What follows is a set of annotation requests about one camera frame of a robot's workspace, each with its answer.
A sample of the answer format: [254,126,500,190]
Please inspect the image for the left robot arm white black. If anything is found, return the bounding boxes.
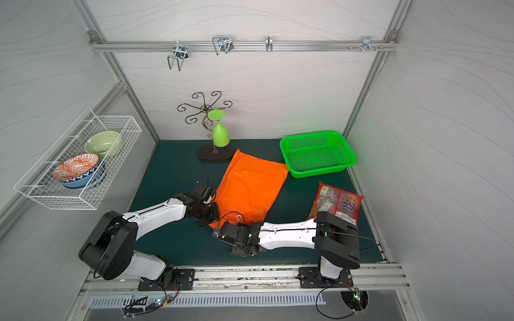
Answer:
[78,182,220,288]

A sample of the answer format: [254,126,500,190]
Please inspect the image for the dark metal scroll cup stand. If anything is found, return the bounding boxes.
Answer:
[177,90,235,162]

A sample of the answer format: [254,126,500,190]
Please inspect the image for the red snack packet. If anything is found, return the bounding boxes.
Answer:
[308,182,364,226]

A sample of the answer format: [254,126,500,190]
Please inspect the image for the pale green bowl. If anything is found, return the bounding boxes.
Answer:
[84,131,123,160]

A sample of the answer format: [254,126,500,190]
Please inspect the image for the green plastic goblet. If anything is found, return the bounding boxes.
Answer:
[207,110,230,148]

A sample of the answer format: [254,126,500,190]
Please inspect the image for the small metal hook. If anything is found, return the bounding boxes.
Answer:
[265,36,273,53]

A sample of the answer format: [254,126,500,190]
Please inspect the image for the left base cable bundle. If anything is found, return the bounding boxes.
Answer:
[122,276,181,318]

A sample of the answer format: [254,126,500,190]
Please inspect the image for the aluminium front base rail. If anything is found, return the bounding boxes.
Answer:
[79,263,411,296]

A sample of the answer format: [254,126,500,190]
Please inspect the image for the orange shorts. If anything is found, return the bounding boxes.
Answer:
[210,151,289,230]

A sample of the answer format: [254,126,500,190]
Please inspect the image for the double metal hook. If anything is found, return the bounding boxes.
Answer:
[211,36,234,56]
[167,42,189,71]

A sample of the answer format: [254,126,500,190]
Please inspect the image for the metal hook right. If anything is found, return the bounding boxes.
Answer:
[348,37,384,52]

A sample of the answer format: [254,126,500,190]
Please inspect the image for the aluminium top rail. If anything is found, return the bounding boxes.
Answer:
[90,39,400,53]

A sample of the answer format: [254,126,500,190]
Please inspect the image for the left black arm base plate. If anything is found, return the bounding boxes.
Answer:
[138,267,195,292]

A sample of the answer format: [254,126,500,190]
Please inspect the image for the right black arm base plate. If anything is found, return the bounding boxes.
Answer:
[297,267,354,289]

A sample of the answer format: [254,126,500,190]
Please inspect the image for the round floor cable port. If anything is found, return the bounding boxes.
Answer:
[341,289,369,312]

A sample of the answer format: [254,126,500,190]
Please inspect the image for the right base black cable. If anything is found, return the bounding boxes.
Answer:
[314,285,358,320]

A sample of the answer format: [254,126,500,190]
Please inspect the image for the green plastic basket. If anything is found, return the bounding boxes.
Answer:
[279,131,357,179]

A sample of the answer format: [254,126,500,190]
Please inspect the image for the white wire wall basket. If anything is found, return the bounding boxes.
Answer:
[14,108,142,211]

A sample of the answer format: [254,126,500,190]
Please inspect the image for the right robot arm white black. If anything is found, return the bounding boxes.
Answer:
[213,211,361,280]

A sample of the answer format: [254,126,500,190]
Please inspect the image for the orange patterned bowl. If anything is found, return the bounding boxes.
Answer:
[52,153,100,180]

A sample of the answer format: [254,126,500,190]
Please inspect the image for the white vent grille strip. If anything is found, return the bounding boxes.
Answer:
[90,292,326,309]

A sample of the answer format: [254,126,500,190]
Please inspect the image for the blue bowl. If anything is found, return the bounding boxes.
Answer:
[58,163,104,189]

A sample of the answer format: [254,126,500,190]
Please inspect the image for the double metal hook left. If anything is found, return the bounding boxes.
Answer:
[167,42,189,71]

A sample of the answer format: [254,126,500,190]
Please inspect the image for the double metal hook middle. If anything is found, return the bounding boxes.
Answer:
[211,36,234,56]

